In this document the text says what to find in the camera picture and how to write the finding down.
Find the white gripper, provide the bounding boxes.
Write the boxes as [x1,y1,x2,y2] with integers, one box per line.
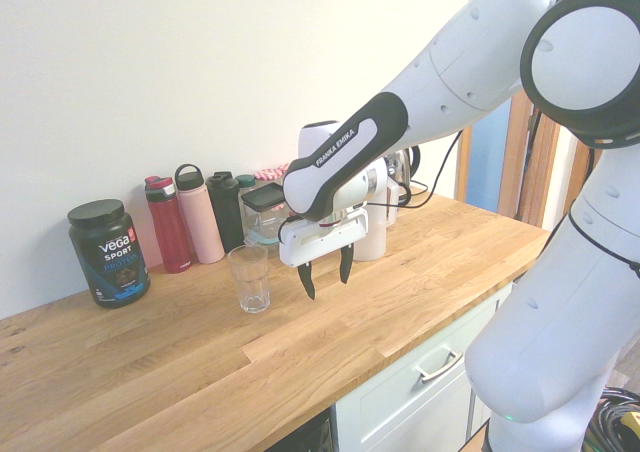
[278,206,370,302]

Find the blue round plastic lid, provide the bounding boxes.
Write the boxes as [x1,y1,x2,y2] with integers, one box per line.
[351,155,401,263]

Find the red water bottle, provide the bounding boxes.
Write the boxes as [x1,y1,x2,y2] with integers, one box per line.
[144,174,194,275]

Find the clear container with teal lid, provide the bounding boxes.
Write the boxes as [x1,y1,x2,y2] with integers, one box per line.
[246,229,281,247]

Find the clear drinking glass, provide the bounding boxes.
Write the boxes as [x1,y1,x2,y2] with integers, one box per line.
[226,244,272,315]

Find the glass container with black lid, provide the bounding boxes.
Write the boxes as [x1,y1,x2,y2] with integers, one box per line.
[240,181,288,238]

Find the jar with red checked lid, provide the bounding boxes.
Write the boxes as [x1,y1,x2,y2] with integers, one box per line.
[253,161,293,187]

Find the black shaker bottle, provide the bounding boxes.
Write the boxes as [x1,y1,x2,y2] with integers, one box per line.
[205,170,246,254]

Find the clear bottle with teal cap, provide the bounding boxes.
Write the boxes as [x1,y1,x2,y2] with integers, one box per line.
[234,173,259,223]

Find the glass electric kettle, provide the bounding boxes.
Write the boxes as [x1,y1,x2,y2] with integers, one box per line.
[384,145,424,208]

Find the pink insulated bottle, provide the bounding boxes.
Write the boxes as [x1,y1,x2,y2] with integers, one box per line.
[173,163,226,265]

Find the white cabinet drawer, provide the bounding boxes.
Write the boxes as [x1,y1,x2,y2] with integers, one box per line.
[333,289,517,452]

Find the black protein powder tub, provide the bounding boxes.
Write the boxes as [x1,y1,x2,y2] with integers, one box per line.
[66,198,152,310]

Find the yellow power box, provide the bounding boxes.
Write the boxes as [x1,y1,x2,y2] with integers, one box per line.
[615,410,640,452]

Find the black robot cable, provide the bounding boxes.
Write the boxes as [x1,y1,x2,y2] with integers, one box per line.
[367,130,464,211]

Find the metal drawer handle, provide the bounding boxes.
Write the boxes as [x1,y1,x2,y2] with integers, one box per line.
[413,348,464,384]

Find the wooden door frame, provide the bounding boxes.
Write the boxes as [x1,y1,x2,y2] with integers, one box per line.
[453,0,597,233]

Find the coiled black cables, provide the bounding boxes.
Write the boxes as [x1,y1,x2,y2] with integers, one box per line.
[583,385,640,452]

